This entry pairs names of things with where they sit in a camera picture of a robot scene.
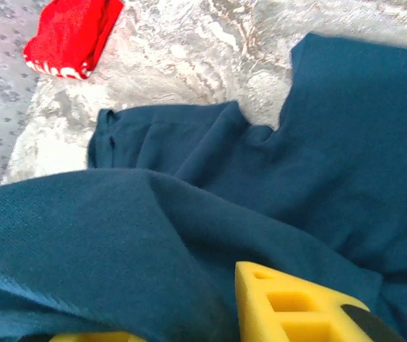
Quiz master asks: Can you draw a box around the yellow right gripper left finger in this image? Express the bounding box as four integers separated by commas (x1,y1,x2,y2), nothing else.
48,331,148,342

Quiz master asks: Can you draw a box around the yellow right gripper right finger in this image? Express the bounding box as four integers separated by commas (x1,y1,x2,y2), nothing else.
235,261,407,342

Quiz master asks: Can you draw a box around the dark blue t-shirt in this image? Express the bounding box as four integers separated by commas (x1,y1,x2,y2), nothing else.
0,32,407,342

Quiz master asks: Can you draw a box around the folded red t-shirt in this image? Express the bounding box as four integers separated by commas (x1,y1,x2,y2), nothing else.
23,0,125,81

